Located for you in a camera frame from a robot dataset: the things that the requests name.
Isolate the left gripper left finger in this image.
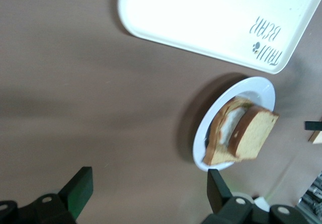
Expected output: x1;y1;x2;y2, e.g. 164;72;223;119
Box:
0;167;94;224

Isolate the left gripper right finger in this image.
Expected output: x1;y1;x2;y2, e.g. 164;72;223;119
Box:
201;169;322;224

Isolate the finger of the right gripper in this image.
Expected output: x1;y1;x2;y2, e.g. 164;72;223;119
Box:
304;120;322;131

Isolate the brown toast bread slice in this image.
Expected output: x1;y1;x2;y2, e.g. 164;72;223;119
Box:
202;97;246;166
227;105;280;159

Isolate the round white plate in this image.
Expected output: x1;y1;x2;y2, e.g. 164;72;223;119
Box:
192;76;276;172

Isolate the fried egg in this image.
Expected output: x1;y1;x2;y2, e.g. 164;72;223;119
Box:
220;107;246;144

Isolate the wooden cutting board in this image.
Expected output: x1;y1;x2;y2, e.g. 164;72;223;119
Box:
308;130;322;144

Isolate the cream bear print tray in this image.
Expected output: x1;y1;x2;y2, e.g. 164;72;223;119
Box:
117;0;322;75

